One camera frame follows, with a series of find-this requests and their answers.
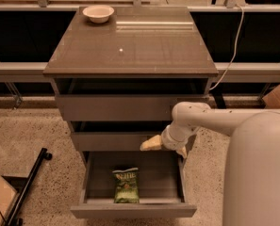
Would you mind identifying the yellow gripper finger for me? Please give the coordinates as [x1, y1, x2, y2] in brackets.
[140, 135, 162, 151]
[176, 147, 188, 158]

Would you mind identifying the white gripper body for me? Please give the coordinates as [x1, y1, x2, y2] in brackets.
[161, 125, 190, 151]

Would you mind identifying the green jalapeno chip bag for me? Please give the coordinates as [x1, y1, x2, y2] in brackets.
[112, 168, 140, 203]

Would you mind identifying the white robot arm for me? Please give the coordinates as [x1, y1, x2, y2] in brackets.
[140, 102, 280, 226]

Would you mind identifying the grey bottom drawer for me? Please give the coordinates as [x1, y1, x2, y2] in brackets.
[71, 151, 196, 218]

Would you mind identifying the grey drawer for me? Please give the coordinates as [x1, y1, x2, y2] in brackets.
[71, 151, 196, 218]
[71, 121, 170, 152]
[55, 78, 210, 122]

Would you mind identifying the grey drawer cabinet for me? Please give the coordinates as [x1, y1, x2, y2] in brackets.
[42, 6, 219, 153]

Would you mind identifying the grey middle drawer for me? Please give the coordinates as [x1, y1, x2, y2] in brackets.
[71, 121, 170, 152]

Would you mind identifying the grey top drawer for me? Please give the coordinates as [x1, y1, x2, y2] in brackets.
[55, 78, 210, 122]

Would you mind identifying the cardboard box right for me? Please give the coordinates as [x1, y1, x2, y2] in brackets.
[263, 85, 280, 109]

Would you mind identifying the white bowl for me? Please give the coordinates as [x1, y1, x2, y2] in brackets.
[82, 5, 114, 24]

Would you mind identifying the white cable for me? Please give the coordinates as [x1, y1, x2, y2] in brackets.
[208, 4, 245, 91]

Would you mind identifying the metal rail frame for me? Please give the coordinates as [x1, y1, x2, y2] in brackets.
[0, 0, 280, 84]

